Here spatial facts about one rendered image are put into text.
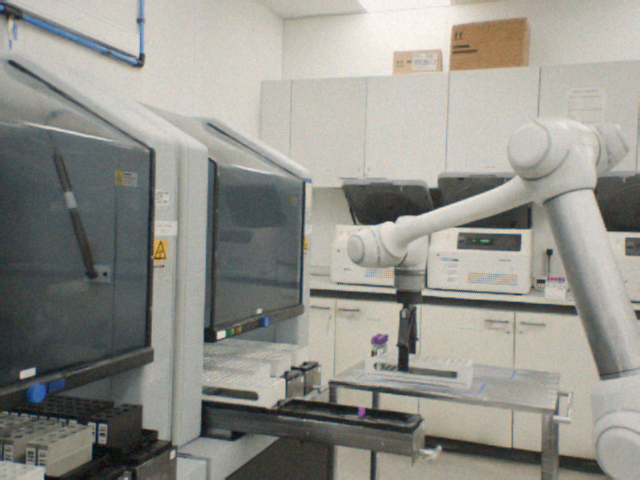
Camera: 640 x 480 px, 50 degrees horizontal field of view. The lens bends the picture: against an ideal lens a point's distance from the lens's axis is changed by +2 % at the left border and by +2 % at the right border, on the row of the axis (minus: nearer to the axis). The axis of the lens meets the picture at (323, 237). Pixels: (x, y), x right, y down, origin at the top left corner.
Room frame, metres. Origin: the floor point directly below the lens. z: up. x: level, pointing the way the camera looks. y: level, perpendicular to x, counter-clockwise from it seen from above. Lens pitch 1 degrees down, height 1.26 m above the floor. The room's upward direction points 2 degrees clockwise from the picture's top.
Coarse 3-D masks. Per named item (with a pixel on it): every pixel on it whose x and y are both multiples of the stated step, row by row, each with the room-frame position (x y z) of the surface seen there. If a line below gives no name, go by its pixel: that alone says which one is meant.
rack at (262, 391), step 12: (204, 372) 1.76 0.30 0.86; (216, 372) 1.76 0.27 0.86; (228, 372) 1.75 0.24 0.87; (204, 384) 1.67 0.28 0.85; (216, 384) 1.65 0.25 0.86; (228, 384) 1.64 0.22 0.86; (240, 384) 1.63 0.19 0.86; (252, 384) 1.64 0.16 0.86; (264, 384) 1.64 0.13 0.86; (276, 384) 1.64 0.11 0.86; (204, 396) 1.67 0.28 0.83; (216, 396) 1.72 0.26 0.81; (228, 396) 1.74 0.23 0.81; (240, 396) 1.74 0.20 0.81; (252, 396) 1.73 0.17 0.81; (264, 396) 1.61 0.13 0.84; (276, 396) 1.64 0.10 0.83
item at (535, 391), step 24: (336, 384) 1.90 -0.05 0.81; (360, 384) 1.87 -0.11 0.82; (384, 384) 1.86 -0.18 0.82; (408, 384) 1.87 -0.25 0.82; (480, 384) 1.91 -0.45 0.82; (504, 384) 1.92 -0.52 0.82; (528, 384) 1.93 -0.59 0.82; (552, 384) 1.94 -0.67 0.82; (504, 408) 1.73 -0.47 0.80; (528, 408) 1.71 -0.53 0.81; (552, 408) 1.69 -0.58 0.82; (552, 432) 1.71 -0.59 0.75; (336, 456) 1.91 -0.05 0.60; (552, 456) 1.70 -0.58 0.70
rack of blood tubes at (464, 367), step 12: (372, 360) 1.93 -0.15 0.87; (384, 360) 1.92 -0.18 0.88; (396, 360) 1.91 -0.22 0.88; (420, 360) 1.90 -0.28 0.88; (432, 360) 1.91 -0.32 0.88; (444, 360) 1.92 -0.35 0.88; (456, 360) 1.93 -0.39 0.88; (468, 360) 1.93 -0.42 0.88; (372, 372) 1.93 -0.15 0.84; (384, 372) 1.92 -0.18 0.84; (396, 372) 1.91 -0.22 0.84; (408, 372) 1.99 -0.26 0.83; (420, 372) 1.98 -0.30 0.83; (432, 372) 1.97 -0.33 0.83; (444, 372) 1.96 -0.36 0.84; (456, 372) 1.95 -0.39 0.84; (468, 372) 1.85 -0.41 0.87; (432, 384) 1.88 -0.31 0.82; (444, 384) 1.86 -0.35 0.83; (456, 384) 1.85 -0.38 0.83; (468, 384) 1.85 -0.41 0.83
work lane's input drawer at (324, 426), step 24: (216, 408) 1.64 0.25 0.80; (240, 408) 1.62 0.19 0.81; (264, 408) 1.60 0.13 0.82; (288, 408) 1.66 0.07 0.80; (312, 408) 1.66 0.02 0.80; (336, 408) 1.66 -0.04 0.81; (264, 432) 1.59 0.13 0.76; (288, 432) 1.57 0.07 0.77; (312, 432) 1.55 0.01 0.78; (336, 432) 1.53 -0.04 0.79; (360, 432) 1.51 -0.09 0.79; (384, 432) 1.50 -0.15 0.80; (408, 432) 1.49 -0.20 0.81; (408, 456) 1.48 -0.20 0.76; (432, 456) 1.49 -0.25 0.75
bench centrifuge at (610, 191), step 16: (608, 176) 3.69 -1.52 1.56; (624, 176) 3.66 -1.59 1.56; (608, 192) 3.79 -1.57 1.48; (624, 192) 3.75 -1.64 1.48; (608, 208) 3.88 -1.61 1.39; (624, 208) 3.86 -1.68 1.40; (608, 224) 3.98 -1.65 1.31; (624, 224) 3.95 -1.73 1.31; (624, 240) 3.56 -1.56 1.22; (624, 256) 3.52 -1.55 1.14; (624, 272) 3.51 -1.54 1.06
